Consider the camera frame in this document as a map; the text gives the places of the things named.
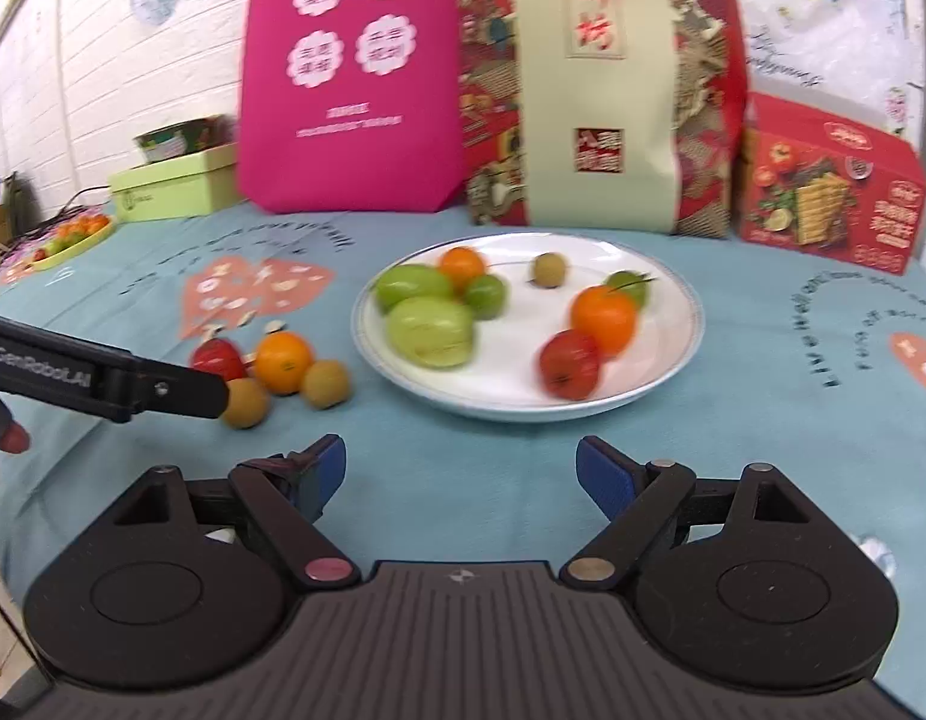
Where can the yellow-green tray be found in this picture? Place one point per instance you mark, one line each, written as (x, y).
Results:
(72, 255)

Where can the blue printed tablecloth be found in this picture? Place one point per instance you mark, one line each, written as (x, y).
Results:
(463, 480)

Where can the green patterned bowl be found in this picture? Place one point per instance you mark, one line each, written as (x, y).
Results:
(181, 139)

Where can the red patterned gift bag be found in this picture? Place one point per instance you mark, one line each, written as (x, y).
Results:
(598, 105)

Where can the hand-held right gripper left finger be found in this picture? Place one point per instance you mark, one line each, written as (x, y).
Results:
(324, 469)

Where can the orange with long stem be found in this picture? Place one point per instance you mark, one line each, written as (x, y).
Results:
(604, 321)

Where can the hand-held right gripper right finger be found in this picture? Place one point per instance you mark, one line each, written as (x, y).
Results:
(607, 476)

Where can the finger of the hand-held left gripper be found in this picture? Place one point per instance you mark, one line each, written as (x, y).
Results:
(179, 391)

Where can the heap of small mixed fruit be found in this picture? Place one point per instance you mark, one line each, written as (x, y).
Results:
(76, 232)

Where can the red cracker box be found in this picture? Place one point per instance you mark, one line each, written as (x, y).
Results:
(830, 195)

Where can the light green box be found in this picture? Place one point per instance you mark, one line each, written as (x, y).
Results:
(177, 184)

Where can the pink tote bag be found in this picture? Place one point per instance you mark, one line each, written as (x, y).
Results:
(343, 142)

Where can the red apple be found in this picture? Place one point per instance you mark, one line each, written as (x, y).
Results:
(570, 365)
(219, 360)

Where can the green apple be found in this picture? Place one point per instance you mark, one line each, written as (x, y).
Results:
(412, 283)
(430, 331)

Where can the small green tangerine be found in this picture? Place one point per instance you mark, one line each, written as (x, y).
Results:
(487, 298)
(629, 289)

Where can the white plate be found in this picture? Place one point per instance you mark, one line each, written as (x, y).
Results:
(508, 382)

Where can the white floral sheet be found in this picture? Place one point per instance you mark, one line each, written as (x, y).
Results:
(823, 22)

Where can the person's left hand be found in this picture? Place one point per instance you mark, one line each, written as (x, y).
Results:
(12, 439)

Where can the brown kiwi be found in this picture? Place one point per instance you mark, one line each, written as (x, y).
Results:
(247, 405)
(549, 271)
(326, 385)

